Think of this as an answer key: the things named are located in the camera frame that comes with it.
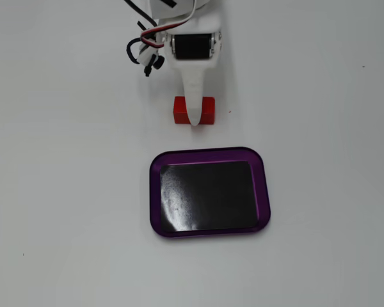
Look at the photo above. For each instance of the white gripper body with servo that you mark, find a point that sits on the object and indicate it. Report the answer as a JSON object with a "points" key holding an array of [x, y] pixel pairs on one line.
{"points": [[192, 47]]}

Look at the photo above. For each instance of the white fixed gripper finger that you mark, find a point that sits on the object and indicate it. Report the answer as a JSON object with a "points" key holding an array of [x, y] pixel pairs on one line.
{"points": [[193, 96]]}

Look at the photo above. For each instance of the red rectangular block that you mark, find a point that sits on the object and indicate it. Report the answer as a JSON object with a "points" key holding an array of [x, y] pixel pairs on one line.
{"points": [[208, 112]]}

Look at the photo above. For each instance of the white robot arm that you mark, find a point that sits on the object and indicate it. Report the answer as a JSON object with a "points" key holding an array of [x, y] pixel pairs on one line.
{"points": [[179, 8]]}

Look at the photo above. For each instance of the purple tray with black mat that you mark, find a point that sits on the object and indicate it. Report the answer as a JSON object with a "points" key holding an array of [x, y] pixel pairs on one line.
{"points": [[208, 195]]}

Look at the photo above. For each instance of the small black camera white mount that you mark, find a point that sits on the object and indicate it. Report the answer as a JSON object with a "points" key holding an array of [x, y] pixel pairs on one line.
{"points": [[150, 57]]}

